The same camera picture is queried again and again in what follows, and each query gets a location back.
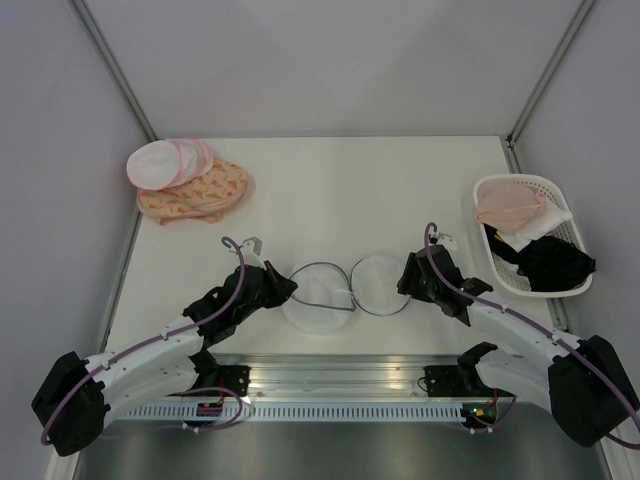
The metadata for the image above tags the white mesh laundry bag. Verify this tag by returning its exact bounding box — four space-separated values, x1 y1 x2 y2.
282 255 409 335

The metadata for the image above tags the peach pink bra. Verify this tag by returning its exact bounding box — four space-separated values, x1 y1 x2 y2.
475 183 546 233

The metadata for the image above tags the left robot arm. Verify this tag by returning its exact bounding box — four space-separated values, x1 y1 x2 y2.
31 262 298 456

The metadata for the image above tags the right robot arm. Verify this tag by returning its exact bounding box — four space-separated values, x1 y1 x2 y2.
397 244 639 447

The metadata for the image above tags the orange floral laundry bag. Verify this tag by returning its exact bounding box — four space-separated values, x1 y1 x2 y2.
136 159 250 225

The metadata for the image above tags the pink-rimmed white mesh bag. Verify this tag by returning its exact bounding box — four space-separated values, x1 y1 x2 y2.
126 138 214 191

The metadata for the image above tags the white plastic basket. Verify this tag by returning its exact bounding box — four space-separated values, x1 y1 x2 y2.
473 174 596 298

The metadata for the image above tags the black garment in basket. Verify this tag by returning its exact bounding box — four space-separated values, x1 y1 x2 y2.
485 225 596 292

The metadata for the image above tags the white cloth in basket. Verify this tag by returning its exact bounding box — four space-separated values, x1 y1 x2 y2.
497 203 573 252

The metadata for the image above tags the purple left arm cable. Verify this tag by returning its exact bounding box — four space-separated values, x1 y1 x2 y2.
39 236 251 447

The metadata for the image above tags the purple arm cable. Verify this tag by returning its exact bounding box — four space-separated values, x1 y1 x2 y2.
424 222 640 448
39 236 251 447

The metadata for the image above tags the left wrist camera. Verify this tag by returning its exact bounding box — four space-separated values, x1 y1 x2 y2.
241 236 263 257

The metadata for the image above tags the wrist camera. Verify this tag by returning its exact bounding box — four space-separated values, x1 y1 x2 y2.
431 233 458 251
241 236 263 257

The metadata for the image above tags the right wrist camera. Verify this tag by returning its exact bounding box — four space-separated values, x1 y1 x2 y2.
431 233 458 251

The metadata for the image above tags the aluminium rail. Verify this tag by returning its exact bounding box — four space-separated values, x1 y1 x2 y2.
214 353 457 402

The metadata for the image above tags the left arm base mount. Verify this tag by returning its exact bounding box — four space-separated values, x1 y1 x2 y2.
194 365 251 399

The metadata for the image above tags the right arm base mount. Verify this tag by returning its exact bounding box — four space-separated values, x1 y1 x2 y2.
422 365 474 398

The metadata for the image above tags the white slotted cable duct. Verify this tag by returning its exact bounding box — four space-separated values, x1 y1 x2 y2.
123 401 464 423

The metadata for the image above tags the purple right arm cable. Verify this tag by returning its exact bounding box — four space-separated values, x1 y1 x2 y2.
424 222 640 448

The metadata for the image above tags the right aluminium frame post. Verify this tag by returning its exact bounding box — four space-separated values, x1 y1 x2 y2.
504 0 599 150

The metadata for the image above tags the aluminium frame post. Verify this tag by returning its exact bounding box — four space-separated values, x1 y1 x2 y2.
68 0 159 142
504 0 599 150

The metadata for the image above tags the left aluminium frame post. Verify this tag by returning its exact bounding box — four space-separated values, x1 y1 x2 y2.
68 0 159 142

